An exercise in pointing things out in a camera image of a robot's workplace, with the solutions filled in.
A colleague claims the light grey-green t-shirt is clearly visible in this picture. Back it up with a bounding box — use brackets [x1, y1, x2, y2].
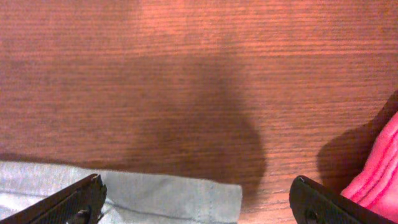
[1, 161, 243, 223]

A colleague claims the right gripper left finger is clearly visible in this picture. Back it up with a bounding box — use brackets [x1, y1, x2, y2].
[1, 174, 107, 224]

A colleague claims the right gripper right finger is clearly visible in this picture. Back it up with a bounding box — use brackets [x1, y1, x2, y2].
[289, 175, 395, 224]

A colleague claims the red printed t-shirt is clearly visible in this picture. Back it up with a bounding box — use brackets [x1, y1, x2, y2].
[341, 114, 397, 222]

